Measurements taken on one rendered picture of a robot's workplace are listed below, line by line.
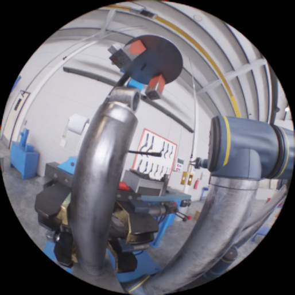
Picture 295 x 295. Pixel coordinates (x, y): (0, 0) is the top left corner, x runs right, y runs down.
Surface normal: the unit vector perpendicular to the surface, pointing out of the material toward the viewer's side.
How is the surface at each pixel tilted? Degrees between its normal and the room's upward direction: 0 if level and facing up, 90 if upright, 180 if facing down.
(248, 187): 93
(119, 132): 90
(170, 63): 180
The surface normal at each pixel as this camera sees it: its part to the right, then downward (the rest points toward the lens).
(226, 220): -0.75, -0.30
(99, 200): 0.65, 0.01
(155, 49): -0.26, 0.94
